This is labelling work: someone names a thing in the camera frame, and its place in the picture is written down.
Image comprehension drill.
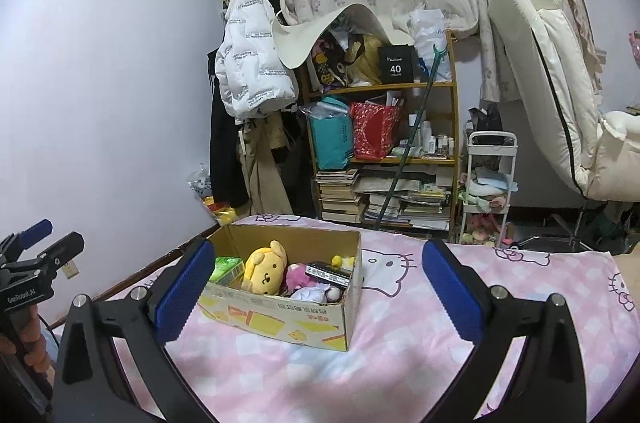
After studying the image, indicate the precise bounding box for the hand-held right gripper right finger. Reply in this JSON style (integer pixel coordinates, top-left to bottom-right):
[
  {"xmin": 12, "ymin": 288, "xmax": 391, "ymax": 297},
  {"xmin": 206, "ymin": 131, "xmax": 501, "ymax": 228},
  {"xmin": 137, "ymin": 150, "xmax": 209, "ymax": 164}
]
[{"xmin": 421, "ymin": 238, "xmax": 588, "ymax": 423}]

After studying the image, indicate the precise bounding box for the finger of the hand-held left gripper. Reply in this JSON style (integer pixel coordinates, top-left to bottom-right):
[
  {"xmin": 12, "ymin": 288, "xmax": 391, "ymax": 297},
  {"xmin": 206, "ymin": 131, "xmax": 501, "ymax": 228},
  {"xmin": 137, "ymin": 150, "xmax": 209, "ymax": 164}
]
[
  {"xmin": 10, "ymin": 218, "xmax": 54, "ymax": 254},
  {"xmin": 29, "ymin": 230, "xmax": 86, "ymax": 277}
]

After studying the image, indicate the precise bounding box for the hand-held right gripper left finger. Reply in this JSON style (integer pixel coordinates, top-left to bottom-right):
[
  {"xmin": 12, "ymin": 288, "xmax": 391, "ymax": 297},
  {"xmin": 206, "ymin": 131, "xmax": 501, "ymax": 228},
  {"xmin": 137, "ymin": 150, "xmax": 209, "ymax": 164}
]
[{"xmin": 50, "ymin": 235, "xmax": 218, "ymax": 423}]

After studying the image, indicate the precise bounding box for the green packet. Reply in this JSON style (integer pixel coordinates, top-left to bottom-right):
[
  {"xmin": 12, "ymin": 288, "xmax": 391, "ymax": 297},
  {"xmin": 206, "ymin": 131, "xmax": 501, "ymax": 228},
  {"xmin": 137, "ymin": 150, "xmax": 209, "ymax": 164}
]
[{"xmin": 209, "ymin": 255, "xmax": 246, "ymax": 286}]

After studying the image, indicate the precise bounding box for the yellow dog plush toy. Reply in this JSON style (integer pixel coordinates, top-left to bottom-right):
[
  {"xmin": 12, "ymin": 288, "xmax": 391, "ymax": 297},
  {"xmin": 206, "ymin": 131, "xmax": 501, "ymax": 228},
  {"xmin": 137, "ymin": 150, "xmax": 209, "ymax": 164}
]
[{"xmin": 241, "ymin": 239, "xmax": 290, "ymax": 295}]

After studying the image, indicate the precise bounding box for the cardboard box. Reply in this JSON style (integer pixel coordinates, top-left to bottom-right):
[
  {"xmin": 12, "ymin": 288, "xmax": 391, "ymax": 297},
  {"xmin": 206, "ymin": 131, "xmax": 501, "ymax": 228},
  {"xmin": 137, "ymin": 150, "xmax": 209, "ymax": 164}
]
[{"xmin": 198, "ymin": 224, "xmax": 363, "ymax": 352}]

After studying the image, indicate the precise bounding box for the pink fluffy plush toy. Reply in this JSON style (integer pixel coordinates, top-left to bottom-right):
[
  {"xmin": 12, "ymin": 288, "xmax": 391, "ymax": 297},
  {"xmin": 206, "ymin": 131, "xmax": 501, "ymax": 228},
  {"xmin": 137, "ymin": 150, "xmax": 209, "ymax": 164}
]
[{"xmin": 285, "ymin": 262, "xmax": 321, "ymax": 296}]

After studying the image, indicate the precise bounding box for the pink swirl plush toy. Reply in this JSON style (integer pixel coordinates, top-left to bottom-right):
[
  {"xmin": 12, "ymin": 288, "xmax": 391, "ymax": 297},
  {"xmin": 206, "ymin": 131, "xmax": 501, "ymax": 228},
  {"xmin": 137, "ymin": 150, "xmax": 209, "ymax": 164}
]
[{"xmin": 290, "ymin": 283, "xmax": 346, "ymax": 304}]

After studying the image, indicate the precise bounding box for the black card pack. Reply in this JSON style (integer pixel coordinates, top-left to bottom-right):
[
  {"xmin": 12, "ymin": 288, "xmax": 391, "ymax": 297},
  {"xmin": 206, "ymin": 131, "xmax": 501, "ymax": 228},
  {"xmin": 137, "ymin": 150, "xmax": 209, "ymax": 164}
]
[{"xmin": 305, "ymin": 260, "xmax": 353, "ymax": 289}]

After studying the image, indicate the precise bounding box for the person's left hand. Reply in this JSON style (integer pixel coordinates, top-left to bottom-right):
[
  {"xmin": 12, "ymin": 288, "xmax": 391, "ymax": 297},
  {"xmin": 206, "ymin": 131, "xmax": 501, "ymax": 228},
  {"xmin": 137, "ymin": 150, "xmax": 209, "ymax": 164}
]
[{"xmin": 0, "ymin": 302, "xmax": 51, "ymax": 371}]

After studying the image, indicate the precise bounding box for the pink printed blanket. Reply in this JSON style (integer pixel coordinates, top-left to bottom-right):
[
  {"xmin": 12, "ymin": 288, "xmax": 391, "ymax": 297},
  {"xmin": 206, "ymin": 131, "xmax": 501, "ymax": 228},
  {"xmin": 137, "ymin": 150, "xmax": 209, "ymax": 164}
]
[{"xmin": 107, "ymin": 212, "xmax": 640, "ymax": 423}]

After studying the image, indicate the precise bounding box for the plastic bag of toys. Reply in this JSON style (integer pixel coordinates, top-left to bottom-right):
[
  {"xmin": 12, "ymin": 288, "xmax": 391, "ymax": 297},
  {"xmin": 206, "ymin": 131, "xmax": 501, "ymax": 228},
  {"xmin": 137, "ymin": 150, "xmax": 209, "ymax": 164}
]
[{"xmin": 187, "ymin": 168, "xmax": 236, "ymax": 226}]

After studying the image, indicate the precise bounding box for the black coat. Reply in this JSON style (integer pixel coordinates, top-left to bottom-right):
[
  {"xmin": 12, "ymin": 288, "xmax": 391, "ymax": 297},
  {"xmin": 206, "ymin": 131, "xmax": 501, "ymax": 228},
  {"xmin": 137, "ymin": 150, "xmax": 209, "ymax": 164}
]
[{"xmin": 207, "ymin": 48, "xmax": 251, "ymax": 209}]

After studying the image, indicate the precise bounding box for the beige coat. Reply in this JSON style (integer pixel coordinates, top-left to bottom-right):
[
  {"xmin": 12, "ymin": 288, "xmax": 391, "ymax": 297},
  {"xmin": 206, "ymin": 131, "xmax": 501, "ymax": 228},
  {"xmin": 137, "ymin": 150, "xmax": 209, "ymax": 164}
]
[{"xmin": 235, "ymin": 113, "xmax": 296, "ymax": 216}]

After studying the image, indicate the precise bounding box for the stack of books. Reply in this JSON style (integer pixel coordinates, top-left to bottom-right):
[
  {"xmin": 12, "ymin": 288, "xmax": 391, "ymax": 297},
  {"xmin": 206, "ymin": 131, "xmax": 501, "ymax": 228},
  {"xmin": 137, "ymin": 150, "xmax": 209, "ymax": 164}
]
[{"xmin": 314, "ymin": 166, "xmax": 453, "ymax": 231}]

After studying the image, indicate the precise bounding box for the group of cosmetic bottles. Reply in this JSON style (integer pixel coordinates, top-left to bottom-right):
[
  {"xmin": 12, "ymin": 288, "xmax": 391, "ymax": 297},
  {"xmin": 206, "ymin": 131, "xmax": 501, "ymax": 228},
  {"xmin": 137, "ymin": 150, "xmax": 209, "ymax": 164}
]
[{"xmin": 407, "ymin": 113, "xmax": 458, "ymax": 161}]

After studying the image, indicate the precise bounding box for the white trolley cart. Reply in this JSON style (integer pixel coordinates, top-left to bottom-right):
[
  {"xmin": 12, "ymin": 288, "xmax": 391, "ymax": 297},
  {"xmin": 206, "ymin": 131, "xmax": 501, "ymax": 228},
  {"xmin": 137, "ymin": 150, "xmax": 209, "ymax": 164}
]
[{"xmin": 457, "ymin": 130, "xmax": 519, "ymax": 246}]

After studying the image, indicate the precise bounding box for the green pole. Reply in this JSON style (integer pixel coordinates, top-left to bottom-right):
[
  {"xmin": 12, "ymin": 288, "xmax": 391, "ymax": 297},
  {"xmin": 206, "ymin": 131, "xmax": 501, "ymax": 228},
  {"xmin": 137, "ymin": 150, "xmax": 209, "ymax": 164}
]
[{"xmin": 375, "ymin": 43, "xmax": 448, "ymax": 229}]

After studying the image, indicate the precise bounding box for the black paper bag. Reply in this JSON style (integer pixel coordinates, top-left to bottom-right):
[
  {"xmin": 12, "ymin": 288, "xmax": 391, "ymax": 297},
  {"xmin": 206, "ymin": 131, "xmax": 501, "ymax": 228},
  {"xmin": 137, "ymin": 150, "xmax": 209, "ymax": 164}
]
[{"xmin": 467, "ymin": 103, "xmax": 503, "ymax": 134}]

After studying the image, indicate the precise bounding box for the red patterned bag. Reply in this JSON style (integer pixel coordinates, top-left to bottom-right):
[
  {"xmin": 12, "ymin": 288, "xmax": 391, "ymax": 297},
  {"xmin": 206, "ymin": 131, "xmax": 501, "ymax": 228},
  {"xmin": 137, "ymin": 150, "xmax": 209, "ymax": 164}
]
[{"xmin": 349, "ymin": 100, "xmax": 403, "ymax": 161}]

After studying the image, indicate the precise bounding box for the teal bag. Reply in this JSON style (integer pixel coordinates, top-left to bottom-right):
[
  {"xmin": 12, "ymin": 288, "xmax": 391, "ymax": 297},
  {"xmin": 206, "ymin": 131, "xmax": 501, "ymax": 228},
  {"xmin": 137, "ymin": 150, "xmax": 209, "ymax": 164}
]
[{"xmin": 305, "ymin": 97, "xmax": 355, "ymax": 171}]

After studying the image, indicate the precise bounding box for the wooden shelf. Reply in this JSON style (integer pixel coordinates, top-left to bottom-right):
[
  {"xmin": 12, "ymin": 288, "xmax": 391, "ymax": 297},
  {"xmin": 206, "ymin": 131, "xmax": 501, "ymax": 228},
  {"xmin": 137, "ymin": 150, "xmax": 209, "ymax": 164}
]
[{"xmin": 297, "ymin": 28, "xmax": 463, "ymax": 244}]

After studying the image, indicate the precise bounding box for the cream padded chair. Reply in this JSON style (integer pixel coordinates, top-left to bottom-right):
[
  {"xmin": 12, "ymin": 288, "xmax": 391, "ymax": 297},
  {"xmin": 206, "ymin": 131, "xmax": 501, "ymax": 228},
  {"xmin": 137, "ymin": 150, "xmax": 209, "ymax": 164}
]
[{"xmin": 487, "ymin": 0, "xmax": 640, "ymax": 254}]

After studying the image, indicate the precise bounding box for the black box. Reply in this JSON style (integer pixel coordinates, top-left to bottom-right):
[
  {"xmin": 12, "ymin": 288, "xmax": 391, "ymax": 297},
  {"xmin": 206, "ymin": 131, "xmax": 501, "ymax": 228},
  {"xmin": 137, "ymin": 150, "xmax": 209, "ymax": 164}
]
[{"xmin": 377, "ymin": 44, "xmax": 417, "ymax": 85}]

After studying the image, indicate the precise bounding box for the white puffer jacket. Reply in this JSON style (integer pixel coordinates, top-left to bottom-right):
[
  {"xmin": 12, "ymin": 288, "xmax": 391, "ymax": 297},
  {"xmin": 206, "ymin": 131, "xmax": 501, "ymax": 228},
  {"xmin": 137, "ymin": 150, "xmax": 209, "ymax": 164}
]
[{"xmin": 215, "ymin": 0, "xmax": 301, "ymax": 121}]

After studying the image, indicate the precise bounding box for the yellow bag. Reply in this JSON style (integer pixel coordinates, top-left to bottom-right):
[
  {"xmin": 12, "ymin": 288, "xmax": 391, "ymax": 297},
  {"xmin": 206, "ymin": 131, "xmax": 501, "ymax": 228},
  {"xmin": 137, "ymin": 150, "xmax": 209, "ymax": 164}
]
[{"xmin": 345, "ymin": 32, "xmax": 386, "ymax": 86}]

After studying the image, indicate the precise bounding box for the black printed bag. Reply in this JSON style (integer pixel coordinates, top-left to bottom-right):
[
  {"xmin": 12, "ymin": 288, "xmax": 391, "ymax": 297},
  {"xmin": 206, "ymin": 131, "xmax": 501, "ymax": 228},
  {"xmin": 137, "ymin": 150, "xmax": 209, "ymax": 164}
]
[{"xmin": 310, "ymin": 36, "xmax": 351, "ymax": 89}]

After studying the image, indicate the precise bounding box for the white plastic bag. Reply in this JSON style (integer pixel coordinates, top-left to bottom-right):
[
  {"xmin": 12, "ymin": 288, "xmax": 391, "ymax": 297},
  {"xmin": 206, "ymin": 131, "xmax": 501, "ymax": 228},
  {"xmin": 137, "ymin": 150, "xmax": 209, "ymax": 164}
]
[{"xmin": 410, "ymin": 7, "xmax": 448, "ymax": 84}]

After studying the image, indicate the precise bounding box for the cream wide-brim hat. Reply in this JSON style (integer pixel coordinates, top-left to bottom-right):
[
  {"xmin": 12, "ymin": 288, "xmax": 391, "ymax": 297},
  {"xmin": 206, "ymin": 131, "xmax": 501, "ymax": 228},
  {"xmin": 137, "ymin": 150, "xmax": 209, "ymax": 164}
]
[{"xmin": 272, "ymin": 2, "xmax": 416, "ymax": 69}]

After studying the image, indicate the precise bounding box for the dark wooden bed frame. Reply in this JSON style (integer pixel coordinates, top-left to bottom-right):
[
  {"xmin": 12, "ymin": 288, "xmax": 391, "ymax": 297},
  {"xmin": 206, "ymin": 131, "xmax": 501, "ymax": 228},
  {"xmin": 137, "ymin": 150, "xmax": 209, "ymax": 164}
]
[{"xmin": 60, "ymin": 223, "xmax": 221, "ymax": 324}]

